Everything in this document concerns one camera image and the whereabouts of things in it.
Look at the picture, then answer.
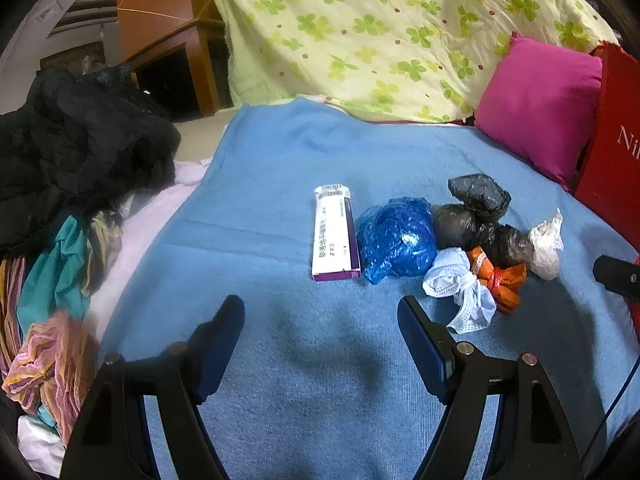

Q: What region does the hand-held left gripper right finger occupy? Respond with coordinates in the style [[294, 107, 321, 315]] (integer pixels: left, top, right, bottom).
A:
[[397, 295, 586, 480]]

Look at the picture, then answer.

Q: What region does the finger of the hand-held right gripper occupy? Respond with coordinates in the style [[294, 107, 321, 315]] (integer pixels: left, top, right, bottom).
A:
[[593, 255, 640, 306]]

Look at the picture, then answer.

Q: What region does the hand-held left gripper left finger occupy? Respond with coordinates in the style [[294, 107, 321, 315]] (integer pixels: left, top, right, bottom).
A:
[[60, 294, 247, 480]]

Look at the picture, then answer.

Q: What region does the white plastic bag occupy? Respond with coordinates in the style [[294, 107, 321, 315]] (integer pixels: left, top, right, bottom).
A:
[[529, 208, 565, 280]]

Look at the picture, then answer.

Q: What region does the white face mask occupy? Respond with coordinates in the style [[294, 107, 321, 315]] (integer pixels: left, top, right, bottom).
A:
[[422, 251, 497, 335]]

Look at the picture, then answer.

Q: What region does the orange packet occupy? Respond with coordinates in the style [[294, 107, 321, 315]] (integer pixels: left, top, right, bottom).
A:
[[467, 246, 529, 315]]

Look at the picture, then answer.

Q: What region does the blue plastic bag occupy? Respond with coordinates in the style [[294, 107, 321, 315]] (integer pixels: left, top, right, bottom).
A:
[[356, 197, 439, 286]]

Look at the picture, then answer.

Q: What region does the white and purple box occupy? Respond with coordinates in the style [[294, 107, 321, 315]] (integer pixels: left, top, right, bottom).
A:
[[311, 183, 362, 282]]

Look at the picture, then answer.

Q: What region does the black plastic bag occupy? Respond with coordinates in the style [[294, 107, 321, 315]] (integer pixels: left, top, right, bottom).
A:
[[431, 174, 536, 269]]

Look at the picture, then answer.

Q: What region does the red paper bag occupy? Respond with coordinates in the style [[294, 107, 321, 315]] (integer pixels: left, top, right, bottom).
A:
[[574, 42, 640, 252]]

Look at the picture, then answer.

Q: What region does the blue blanket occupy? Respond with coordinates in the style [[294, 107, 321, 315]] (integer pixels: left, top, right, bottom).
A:
[[97, 97, 640, 480]]

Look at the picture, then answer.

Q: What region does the pale pink sheet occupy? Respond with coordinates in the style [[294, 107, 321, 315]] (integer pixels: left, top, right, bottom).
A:
[[92, 159, 212, 342]]

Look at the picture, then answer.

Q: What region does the pink yellow striped cloth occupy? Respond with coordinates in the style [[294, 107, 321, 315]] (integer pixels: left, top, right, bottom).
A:
[[1, 309, 102, 447]]

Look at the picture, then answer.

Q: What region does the teal cloth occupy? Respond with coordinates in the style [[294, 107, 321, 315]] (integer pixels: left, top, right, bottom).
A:
[[17, 214, 94, 337]]

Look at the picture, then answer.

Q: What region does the pink pillow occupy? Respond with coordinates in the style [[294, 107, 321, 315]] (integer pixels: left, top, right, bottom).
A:
[[472, 35, 604, 192]]

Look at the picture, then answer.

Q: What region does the white cloth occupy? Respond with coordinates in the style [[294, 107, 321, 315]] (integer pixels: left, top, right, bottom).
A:
[[17, 412, 67, 479]]

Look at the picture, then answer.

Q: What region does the beige mattress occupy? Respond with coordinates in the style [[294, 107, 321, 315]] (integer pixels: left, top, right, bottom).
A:
[[171, 104, 247, 167]]

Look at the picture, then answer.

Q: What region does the black clothes pile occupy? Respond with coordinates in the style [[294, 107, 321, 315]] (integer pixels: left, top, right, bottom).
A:
[[0, 66, 182, 257]]

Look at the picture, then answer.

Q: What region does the wooden cabinet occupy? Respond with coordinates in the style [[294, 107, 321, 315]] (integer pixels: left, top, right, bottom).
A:
[[118, 16, 227, 122]]

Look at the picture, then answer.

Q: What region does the green clover print blanket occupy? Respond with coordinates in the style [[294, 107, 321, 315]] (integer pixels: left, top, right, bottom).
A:
[[210, 0, 621, 124]]

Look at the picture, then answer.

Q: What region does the thin dark cable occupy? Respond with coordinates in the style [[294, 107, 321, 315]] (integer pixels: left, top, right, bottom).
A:
[[581, 320, 640, 467]]

